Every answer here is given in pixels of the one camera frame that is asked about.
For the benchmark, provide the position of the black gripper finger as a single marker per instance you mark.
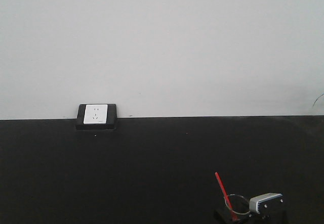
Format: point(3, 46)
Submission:
point(222, 216)

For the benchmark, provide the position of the red stirring stick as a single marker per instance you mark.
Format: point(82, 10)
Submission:
point(224, 193)

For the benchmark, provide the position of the clear glass beaker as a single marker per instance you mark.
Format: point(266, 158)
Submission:
point(238, 205)

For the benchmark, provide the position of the white wall socket black frame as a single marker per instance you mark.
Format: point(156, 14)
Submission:
point(96, 117)

